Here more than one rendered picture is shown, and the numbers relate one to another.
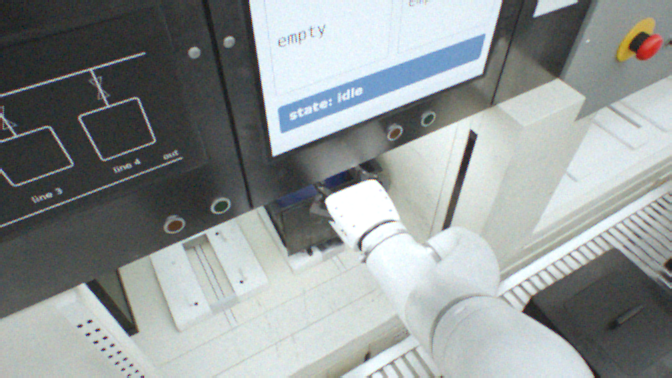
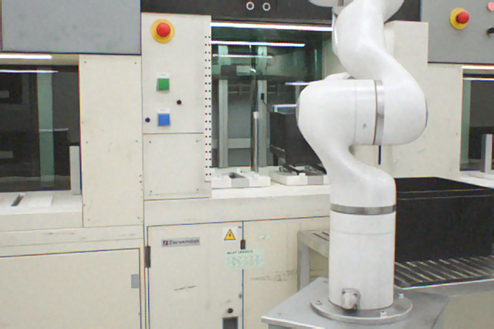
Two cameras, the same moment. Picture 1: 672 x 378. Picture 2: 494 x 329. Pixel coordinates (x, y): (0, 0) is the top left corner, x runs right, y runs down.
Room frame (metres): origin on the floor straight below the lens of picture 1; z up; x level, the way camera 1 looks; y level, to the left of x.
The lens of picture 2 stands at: (-1.39, -0.25, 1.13)
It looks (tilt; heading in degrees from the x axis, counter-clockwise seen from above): 6 degrees down; 14
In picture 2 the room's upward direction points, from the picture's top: straight up
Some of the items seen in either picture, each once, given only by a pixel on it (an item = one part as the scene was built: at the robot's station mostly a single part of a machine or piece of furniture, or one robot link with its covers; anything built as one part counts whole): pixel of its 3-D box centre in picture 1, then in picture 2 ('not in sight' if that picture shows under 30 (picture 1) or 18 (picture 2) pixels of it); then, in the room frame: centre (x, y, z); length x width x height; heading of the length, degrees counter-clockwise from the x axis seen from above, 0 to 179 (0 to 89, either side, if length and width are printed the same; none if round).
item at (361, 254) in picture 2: not in sight; (361, 257); (-0.31, -0.19, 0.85); 0.19 x 0.19 x 0.18
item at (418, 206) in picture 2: not in sight; (418, 215); (0.21, -0.32, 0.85); 0.28 x 0.28 x 0.17; 29
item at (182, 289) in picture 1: (208, 269); (232, 178); (0.55, 0.30, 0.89); 0.22 x 0.21 x 0.04; 30
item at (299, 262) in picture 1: (312, 220); (304, 174); (0.69, 0.06, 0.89); 0.22 x 0.21 x 0.04; 30
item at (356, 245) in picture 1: (365, 216); not in sight; (0.47, -0.04, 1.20); 0.11 x 0.10 x 0.07; 27
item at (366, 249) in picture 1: (383, 245); not in sight; (0.41, -0.07, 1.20); 0.09 x 0.03 x 0.08; 117
